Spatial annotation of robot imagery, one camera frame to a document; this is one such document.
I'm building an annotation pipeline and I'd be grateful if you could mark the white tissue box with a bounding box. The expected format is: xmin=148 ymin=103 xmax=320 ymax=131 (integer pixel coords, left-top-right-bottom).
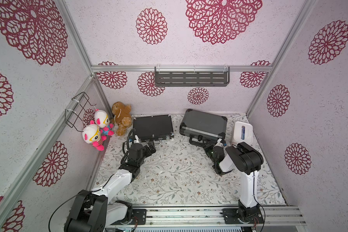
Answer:
xmin=231 ymin=121 xmax=253 ymax=146

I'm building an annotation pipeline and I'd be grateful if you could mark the upper white pink plush doll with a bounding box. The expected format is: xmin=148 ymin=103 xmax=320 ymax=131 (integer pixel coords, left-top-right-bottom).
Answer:
xmin=90 ymin=109 xmax=114 ymax=136

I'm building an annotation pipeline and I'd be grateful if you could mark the black textured poker case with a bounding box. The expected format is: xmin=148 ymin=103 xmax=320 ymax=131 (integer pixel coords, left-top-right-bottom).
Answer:
xmin=133 ymin=115 xmax=174 ymax=142

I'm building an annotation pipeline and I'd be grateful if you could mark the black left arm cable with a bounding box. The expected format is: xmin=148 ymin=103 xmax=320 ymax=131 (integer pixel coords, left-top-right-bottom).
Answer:
xmin=47 ymin=189 xmax=85 ymax=232

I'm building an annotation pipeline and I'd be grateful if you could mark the grey wall shelf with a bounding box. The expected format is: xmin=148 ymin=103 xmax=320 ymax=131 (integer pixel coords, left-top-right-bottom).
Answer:
xmin=154 ymin=66 xmax=230 ymax=87

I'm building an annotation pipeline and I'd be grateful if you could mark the lower white pink plush doll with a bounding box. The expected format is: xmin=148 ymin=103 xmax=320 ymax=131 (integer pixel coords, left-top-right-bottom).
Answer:
xmin=82 ymin=124 xmax=107 ymax=151

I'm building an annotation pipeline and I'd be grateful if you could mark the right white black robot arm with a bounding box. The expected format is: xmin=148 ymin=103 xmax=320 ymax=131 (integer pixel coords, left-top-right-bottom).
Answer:
xmin=203 ymin=139 xmax=264 ymax=224

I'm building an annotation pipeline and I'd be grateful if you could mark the brown teddy bear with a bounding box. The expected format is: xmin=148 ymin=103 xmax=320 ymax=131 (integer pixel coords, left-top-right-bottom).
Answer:
xmin=112 ymin=101 xmax=132 ymax=136

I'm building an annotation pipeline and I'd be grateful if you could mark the white pink plush doll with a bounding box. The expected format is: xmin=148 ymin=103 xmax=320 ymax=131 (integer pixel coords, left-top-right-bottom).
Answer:
xmin=82 ymin=124 xmax=107 ymax=151
xmin=90 ymin=109 xmax=114 ymax=136

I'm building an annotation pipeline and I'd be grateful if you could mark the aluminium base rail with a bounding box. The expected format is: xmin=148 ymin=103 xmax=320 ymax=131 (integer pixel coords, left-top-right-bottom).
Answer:
xmin=104 ymin=205 xmax=308 ymax=230

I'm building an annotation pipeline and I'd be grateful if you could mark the floral table mat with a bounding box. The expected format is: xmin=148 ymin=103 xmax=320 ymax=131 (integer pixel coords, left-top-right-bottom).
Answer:
xmin=94 ymin=114 xmax=286 ymax=205

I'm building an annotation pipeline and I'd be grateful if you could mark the black wire basket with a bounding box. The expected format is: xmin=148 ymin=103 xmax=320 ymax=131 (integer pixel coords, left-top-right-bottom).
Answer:
xmin=64 ymin=92 xmax=96 ymax=132

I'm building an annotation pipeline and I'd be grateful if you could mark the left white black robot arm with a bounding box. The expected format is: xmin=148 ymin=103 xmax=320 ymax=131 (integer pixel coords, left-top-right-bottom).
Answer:
xmin=64 ymin=142 xmax=156 ymax=232

